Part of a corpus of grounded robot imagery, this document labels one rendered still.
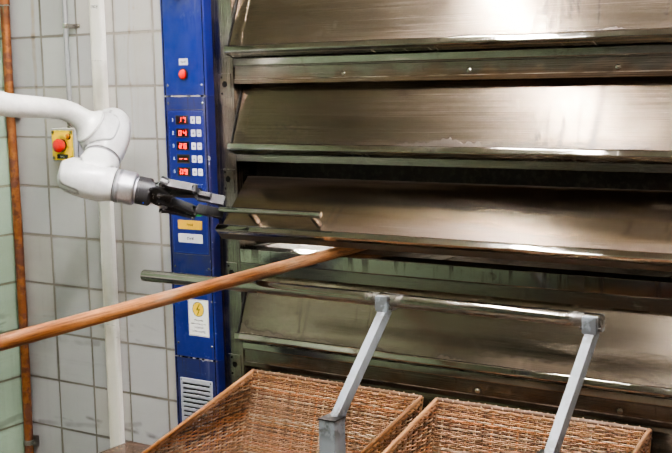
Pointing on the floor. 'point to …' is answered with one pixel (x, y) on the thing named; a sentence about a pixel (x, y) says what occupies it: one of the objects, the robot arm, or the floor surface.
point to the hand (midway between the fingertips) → (212, 205)
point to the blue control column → (190, 6)
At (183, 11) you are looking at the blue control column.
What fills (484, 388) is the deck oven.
